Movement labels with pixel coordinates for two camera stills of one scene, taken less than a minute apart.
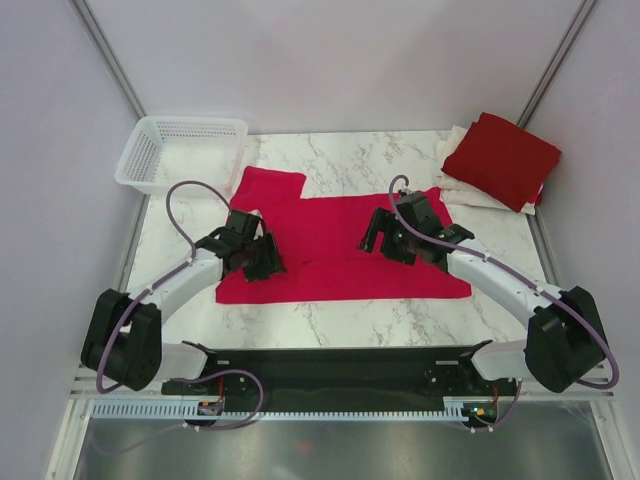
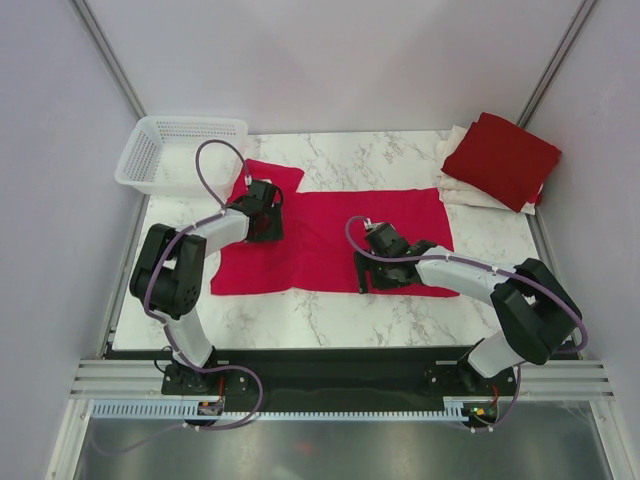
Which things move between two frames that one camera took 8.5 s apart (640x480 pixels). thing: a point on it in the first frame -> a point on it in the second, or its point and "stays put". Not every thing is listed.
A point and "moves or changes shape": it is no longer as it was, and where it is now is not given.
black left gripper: (270, 263) -> (275, 231)
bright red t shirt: (319, 241) moves or changes shape
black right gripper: (384, 220) -> (363, 263)
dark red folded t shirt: (503, 159) stays put
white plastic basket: (162, 151) stays put
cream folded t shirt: (459, 192) stays put
